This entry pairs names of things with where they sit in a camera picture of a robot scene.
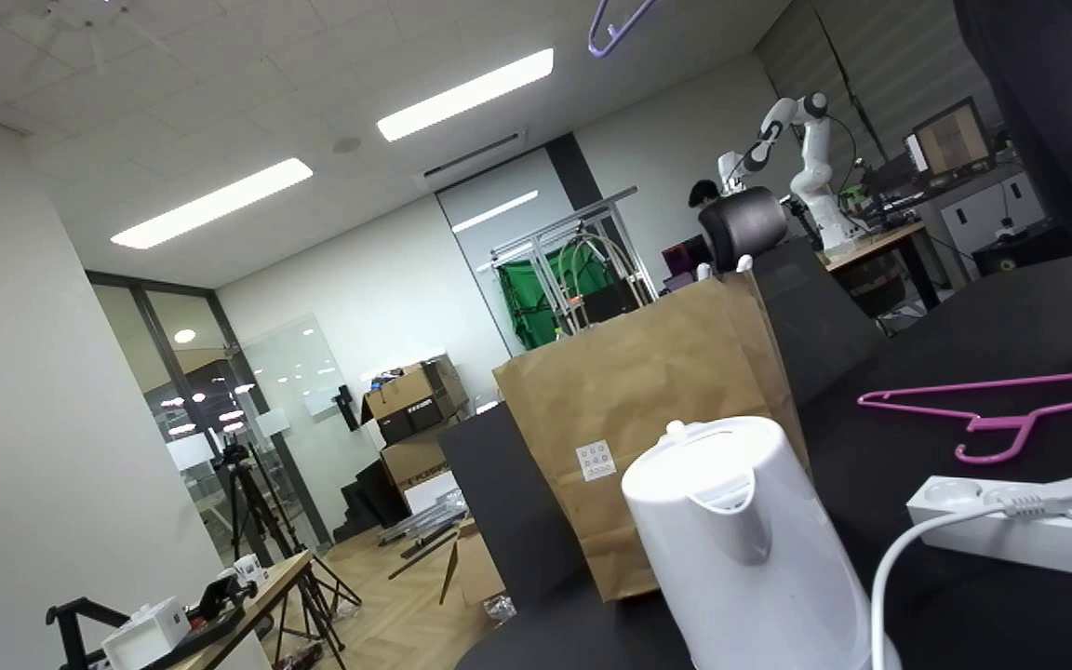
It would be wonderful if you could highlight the purple plastic clothes hanger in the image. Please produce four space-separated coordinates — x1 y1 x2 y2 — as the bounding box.
585 0 657 59

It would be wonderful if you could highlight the pink wire clothes hanger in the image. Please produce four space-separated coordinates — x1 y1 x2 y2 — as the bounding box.
852 365 1072 469

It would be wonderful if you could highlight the green cloth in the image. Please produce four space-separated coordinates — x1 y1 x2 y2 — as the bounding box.
493 237 622 353

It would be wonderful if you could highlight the brown paper bag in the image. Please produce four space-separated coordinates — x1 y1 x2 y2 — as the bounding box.
492 272 811 608

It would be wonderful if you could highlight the metal clothes rack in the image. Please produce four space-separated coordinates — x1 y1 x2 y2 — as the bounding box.
482 183 661 338

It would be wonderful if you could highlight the cardboard box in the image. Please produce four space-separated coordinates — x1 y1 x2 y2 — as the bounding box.
381 425 454 490
362 351 476 446

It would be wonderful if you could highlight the dark grey panel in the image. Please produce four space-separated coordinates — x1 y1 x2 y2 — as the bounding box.
753 236 884 412
440 401 587 613

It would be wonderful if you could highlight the person in dark clothes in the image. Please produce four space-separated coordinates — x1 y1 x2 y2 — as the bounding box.
685 176 725 216

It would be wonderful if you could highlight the black office chair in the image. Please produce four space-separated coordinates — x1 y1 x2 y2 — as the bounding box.
696 183 802 274

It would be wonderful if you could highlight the long ceiling light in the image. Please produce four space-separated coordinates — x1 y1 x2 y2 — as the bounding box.
108 158 315 252
371 45 557 144

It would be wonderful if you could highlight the white electric kettle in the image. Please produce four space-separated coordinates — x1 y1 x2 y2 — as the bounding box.
616 412 904 670

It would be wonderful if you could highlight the wooden desk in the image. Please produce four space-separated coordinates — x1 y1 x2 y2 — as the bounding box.
817 219 941 313

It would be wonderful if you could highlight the small wooden table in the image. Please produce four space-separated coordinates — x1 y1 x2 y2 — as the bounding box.
176 550 354 670

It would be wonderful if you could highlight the grey window blind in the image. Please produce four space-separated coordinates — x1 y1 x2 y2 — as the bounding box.
753 0 1012 163

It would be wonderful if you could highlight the computer monitor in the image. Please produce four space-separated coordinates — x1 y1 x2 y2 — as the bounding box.
904 97 996 180

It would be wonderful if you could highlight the white cabinet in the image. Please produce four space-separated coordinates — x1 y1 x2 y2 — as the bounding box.
936 163 1051 256

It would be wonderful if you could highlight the white box device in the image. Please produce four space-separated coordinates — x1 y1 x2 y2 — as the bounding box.
100 597 192 670

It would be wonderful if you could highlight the white power strip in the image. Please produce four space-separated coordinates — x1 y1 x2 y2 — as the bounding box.
904 472 1072 590

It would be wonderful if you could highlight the black metal stand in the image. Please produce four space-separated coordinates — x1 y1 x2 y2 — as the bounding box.
46 597 130 670

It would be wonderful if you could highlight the black camera tripod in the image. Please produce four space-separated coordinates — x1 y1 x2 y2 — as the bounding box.
206 439 364 612

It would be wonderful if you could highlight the white power cable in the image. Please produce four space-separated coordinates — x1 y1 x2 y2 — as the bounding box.
866 488 1072 670

